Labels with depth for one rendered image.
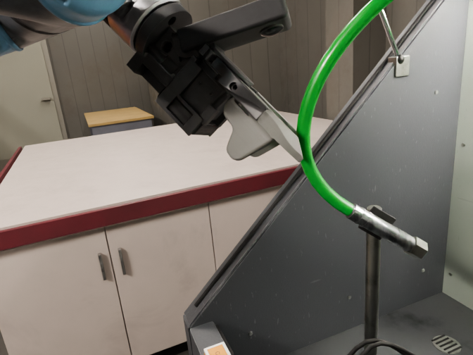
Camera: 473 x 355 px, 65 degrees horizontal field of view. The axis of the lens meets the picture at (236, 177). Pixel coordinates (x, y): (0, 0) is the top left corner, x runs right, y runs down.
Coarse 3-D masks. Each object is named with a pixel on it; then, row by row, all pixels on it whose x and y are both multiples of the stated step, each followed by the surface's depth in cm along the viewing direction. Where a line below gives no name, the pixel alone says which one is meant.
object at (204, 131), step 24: (144, 24) 38; (168, 24) 39; (144, 48) 39; (168, 48) 42; (216, 48) 38; (144, 72) 42; (168, 72) 40; (192, 72) 37; (216, 72) 36; (240, 72) 38; (168, 96) 38; (192, 96) 38; (216, 96) 37; (192, 120) 37; (216, 120) 42
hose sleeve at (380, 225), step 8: (360, 208) 39; (352, 216) 39; (360, 216) 39; (368, 216) 39; (376, 216) 40; (360, 224) 40; (368, 224) 39; (376, 224) 39; (384, 224) 39; (376, 232) 40; (384, 232) 39; (392, 232) 39; (400, 232) 40; (392, 240) 40; (400, 240) 40; (408, 240) 40; (400, 248) 41; (408, 248) 40
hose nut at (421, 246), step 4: (416, 240) 40; (420, 240) 40; (416, 244) 40; (420, 244) 40; (424, 244) 40; (412, 248) 40; (416, 248) 40; (420, 248) 40; (424, 248) 40; (408, 252) 40; (412, 252) 40; (416, 252) 40; (420, 252) 40; (424, 252) 40; (412, 256) 41; (416, 256) 40; (420, 256) 40
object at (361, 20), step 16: (384, 0) 33; (368, 16) 33; (352, 32) 34; (336, 48) 34; (320, 64) 35; (320, 80) 35; (304, 96) 36; (304, 112) 36; (304, 128) 37; (304, 144) 37; (304, 160) 38; (320, 176) 38; (320, 192) 39; (336, 208) 39; (352, 208) 39
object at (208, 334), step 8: (192, 328) 57; (200, 328) 56; (208, 328) 56; (216, 328) 56; (192, 336) 55; (200, 336) 55; (208, 336) 55; (216, 336) 55; (224, 336) 55; (192, 344) 56; (200, 344) 53; (208, 344) 53; (200, 352) 52; (232, 352) 51
